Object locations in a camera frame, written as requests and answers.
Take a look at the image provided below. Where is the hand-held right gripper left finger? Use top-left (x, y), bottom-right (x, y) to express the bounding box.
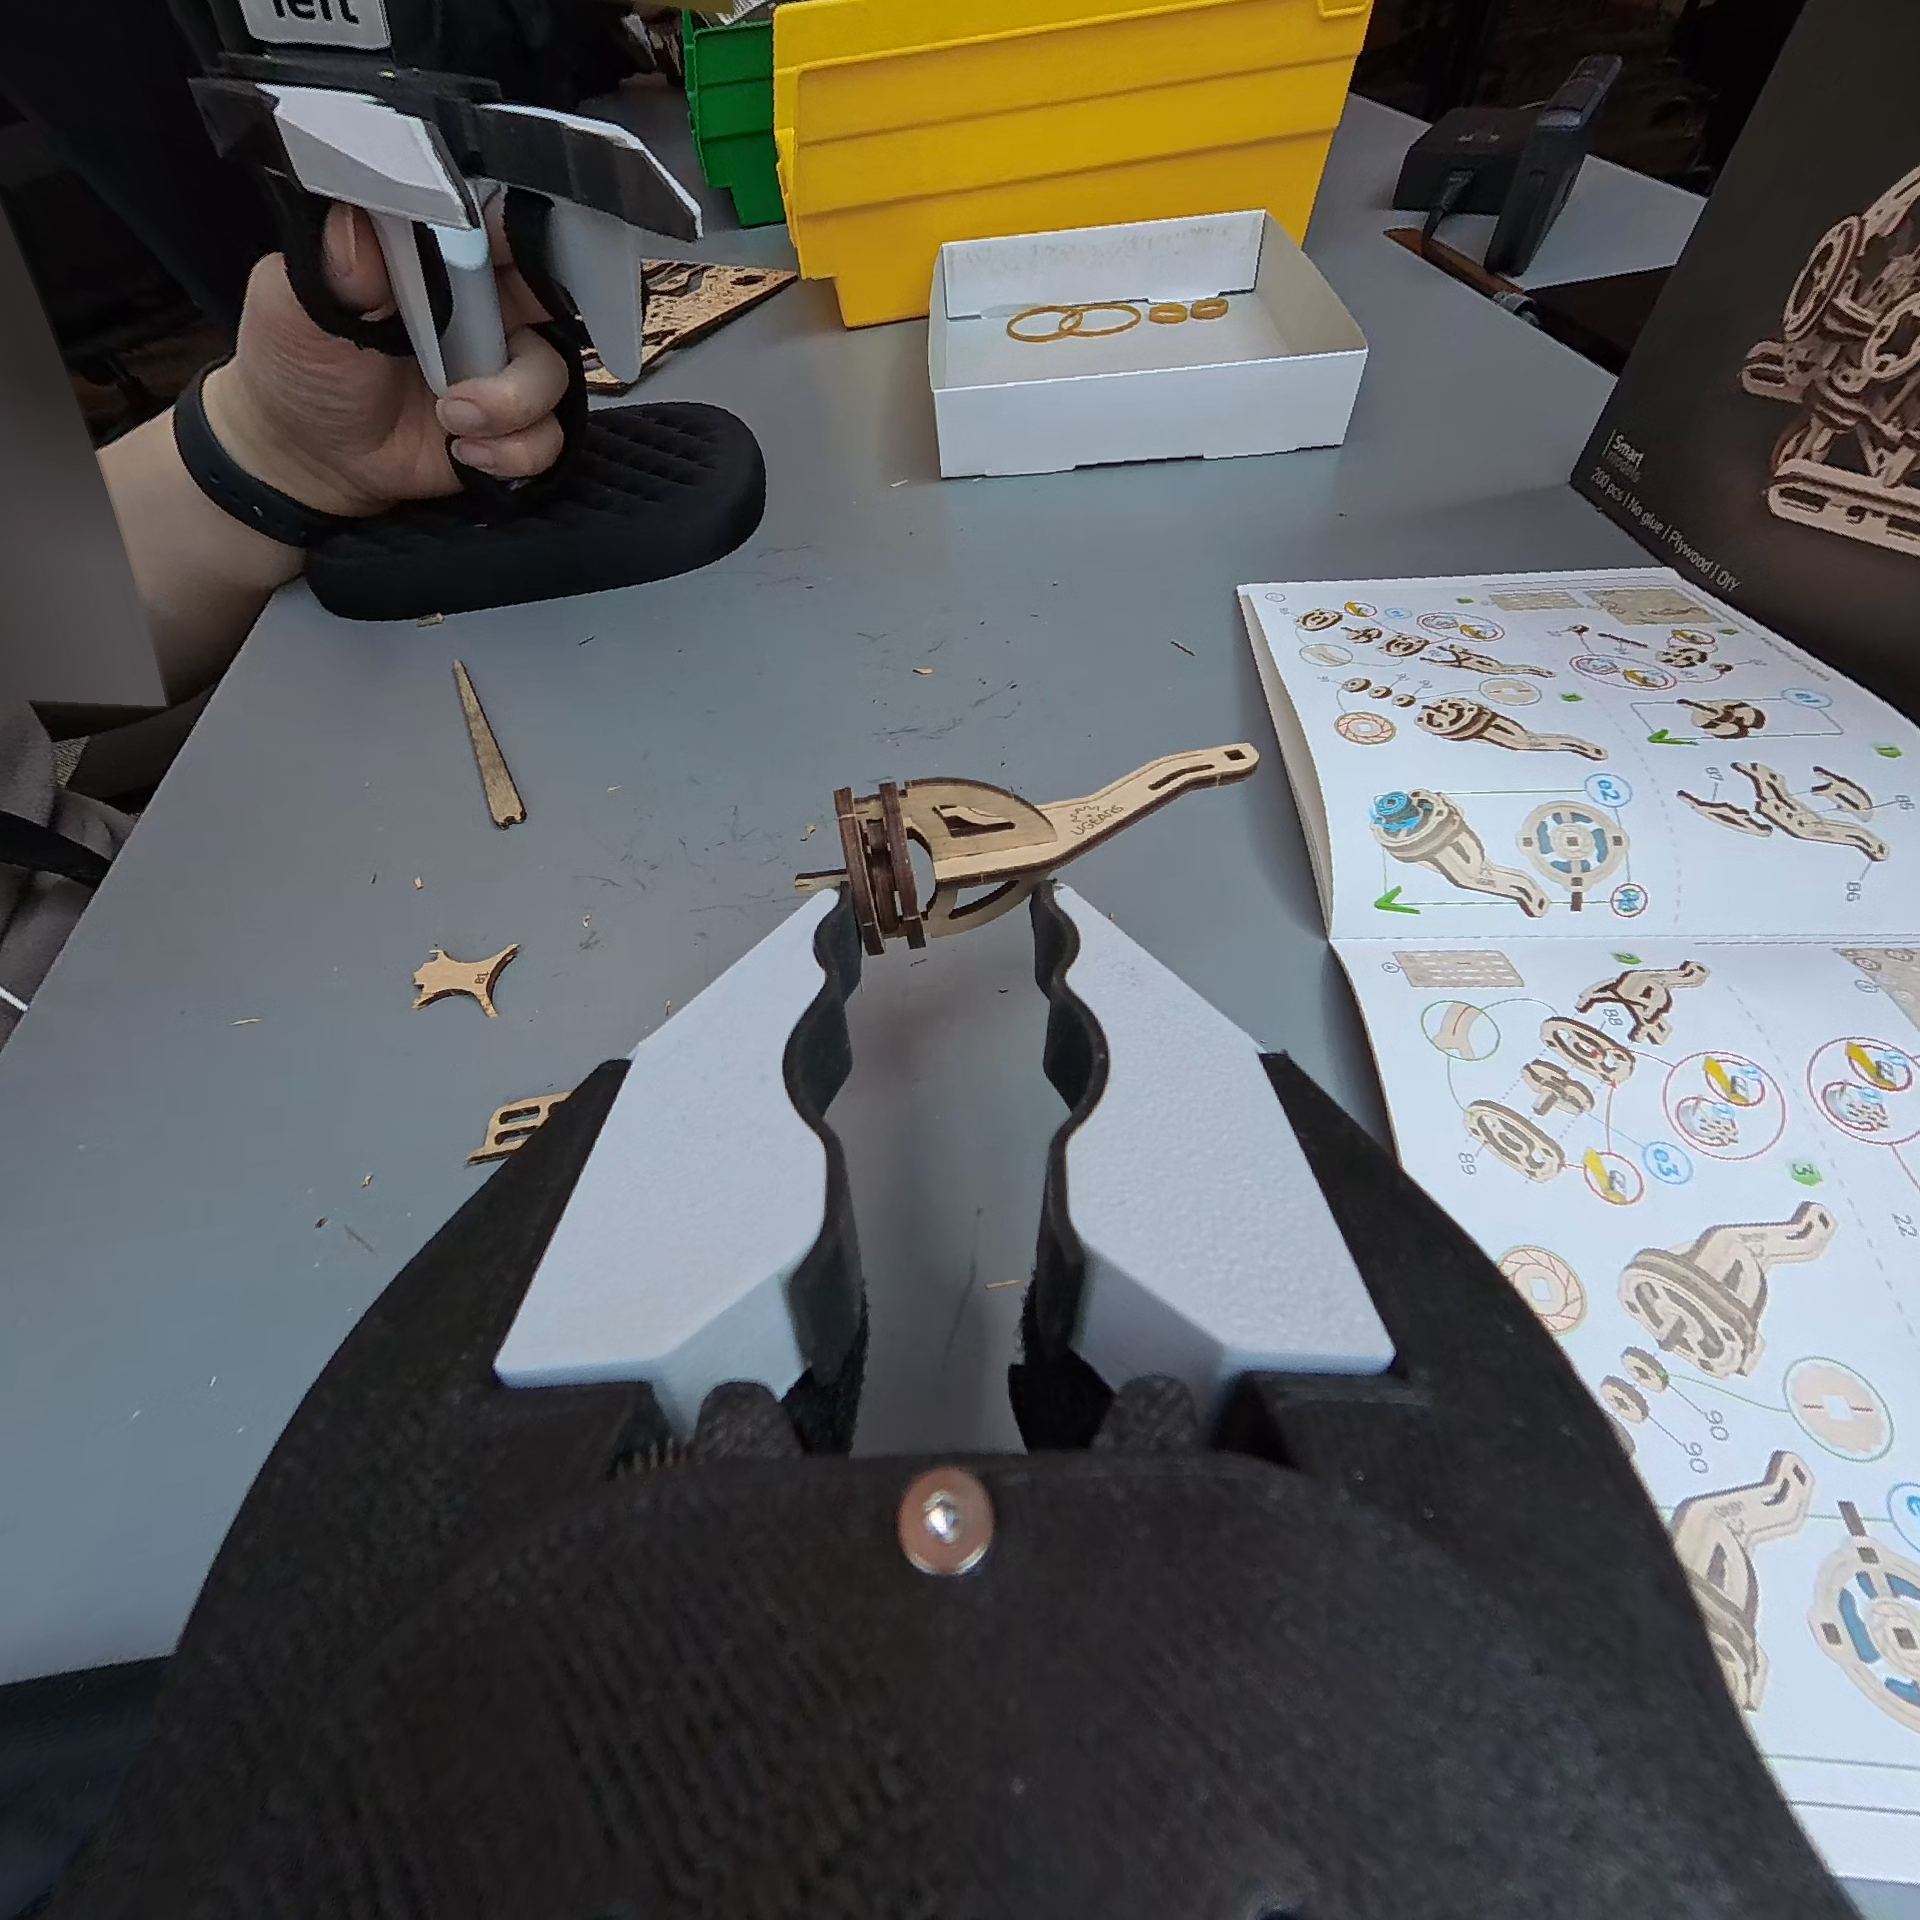
top-left (497, 884), bottom-right (873, 1451)

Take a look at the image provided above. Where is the pointed wooden stick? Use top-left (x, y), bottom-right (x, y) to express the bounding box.
top-left (450, 659), bottom-right (529, 832)

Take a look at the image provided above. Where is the yellow plastic bin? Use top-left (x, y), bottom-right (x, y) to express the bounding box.
top-left (771, 0), bottom-right (1377, 329)

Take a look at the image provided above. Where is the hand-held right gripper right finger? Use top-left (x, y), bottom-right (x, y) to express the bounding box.
top-left (1020, 883), bottom-right (1399, 1451)

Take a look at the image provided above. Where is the black electronic device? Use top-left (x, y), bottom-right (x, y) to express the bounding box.
top-left (1391, 55), bottom-right (1626, 281)

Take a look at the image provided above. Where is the slotted wooden piece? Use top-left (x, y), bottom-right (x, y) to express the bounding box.
top-left (465, 1090), bottom-right (581, 1169)

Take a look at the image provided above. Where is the wooden model assembly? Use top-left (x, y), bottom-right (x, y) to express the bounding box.
top-left (793, 742), bottom-right (1264, 958)

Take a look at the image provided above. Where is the person's left hand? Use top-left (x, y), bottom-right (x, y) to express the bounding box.
top-left (202, 200), bottom-right (591, 522)

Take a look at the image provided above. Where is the star-shaped wooden piece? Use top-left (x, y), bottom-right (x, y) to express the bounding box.
top-left (411, 940), bottom-right (522, 1019)

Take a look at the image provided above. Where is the white cardboard box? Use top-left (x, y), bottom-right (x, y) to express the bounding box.
top-left (925, 211), bottom-right (1371, 483)

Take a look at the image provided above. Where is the black ribbed gripper stand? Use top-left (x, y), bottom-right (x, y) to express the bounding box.
top-left (307, 399), bottom-right (768, 624)

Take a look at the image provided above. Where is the dark-edged wooden part sheet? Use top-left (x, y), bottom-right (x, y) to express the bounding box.
top-left (577, 259), bottom-right (800, 395)

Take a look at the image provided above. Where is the green plastic bin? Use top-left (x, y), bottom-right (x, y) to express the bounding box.
top-left (681, 8), bottom-right (792, 232)

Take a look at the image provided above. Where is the black model kit box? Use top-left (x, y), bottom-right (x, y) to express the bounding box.
top-left (1569, 0), bottom-right (1920, 724)

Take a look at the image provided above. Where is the person's left forearm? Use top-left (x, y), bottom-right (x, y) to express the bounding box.
top-left (96, 434), bottom-right (321, 706)

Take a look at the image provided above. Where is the black wristband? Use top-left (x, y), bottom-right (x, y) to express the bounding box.
top-left (171, 360), bottom-right (356, 552)

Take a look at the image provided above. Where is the printed instruction booklet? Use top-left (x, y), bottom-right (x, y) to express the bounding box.
top-left (1237, 566), bottom-right (1920, 1895)

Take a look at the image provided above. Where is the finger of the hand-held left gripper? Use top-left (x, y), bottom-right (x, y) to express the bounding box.
top-left (264, 82), bottom-right (506, 232)
top-left (450, 98), bottom-right (704, 243)

